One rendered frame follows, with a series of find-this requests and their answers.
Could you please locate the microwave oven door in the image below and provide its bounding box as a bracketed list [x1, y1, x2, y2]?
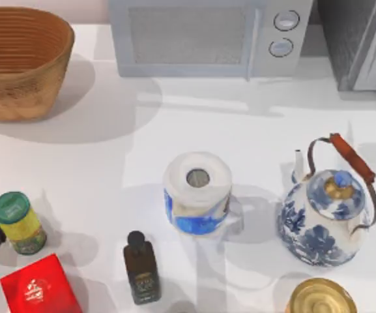
[108, 0, 260, 82]

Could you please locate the pale microwave oven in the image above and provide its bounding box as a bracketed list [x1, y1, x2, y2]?
[108, 0, 315, 82]

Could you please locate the blue and white teapot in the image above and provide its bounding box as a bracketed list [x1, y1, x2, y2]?
[278, 132, 376, 267]

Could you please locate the red box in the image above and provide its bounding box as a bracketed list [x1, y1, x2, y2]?
[0, 253, 83, 313]

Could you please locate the round microwave knob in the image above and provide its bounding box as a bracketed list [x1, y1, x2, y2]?
[273, 9, 301, 31]
[268, 37, 295, 59]

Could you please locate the brown woven basket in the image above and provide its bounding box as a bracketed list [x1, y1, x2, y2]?
[0, 7, 76, 123]

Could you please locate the white and blue paper roll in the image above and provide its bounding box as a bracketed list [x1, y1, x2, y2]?
[162, 151, 233, 235]

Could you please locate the grey cabinet with dark inside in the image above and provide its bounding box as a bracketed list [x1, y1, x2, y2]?
[316, 0, 376, 92]

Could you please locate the green and yellow can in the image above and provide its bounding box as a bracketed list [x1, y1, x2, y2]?
[0, 191, 48, 256]

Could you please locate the gold lidded can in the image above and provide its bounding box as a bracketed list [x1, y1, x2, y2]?
[285, 277, 358, 313]

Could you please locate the dark brown bottle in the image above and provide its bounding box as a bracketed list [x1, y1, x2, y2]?
[123, 230, 162, 306]

